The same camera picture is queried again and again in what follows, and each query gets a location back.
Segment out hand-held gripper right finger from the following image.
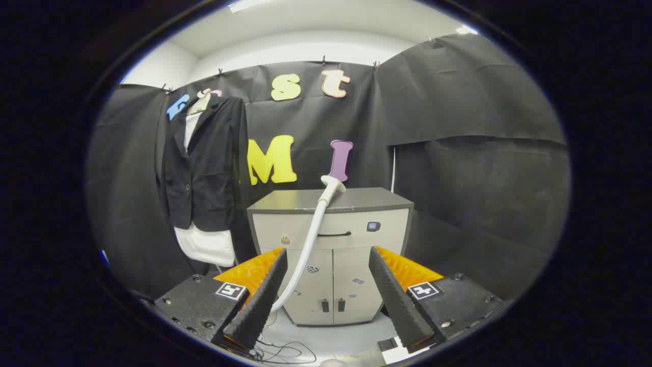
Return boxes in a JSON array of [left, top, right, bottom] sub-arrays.
[[368, 246, 510, 355]]

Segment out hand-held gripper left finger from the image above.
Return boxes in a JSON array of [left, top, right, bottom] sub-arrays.
[[153, 247, 289, 357]]

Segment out white shirt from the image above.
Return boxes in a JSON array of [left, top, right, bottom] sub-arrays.
[[173, 112, 237, 268]]

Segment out white garment steamer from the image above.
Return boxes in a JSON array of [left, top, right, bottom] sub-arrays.
[[270, 175, 347, 312]]

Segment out black suit jacket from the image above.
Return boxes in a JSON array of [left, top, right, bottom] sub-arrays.
[[155, 96, 249, 232]]

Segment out cream clothes hanger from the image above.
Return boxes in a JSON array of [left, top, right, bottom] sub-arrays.
[[187, 88, 212, 115]]

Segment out grey cabinet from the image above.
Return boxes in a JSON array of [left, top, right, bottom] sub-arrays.
[[247, 187, 414, 327]]

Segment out black backdrop cloth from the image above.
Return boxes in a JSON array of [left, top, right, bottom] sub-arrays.
[[87, 33, 571, 301]]

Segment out thin black floor cables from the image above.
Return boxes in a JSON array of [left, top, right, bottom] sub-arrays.
[[252, 334, 317, 364]]

